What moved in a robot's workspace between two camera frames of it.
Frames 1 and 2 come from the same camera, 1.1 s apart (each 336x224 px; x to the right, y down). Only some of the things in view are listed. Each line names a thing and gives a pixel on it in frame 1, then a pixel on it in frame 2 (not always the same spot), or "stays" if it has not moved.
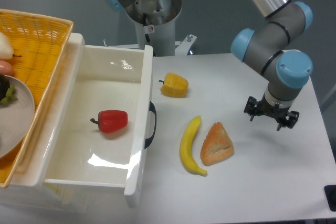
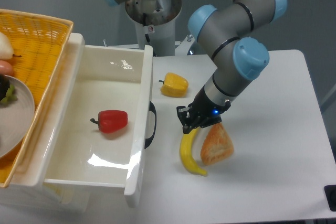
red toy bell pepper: (112, 121) stays
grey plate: (17, 118) stays
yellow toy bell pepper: (174, 85) stays
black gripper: (253, 107) → (202, 112)
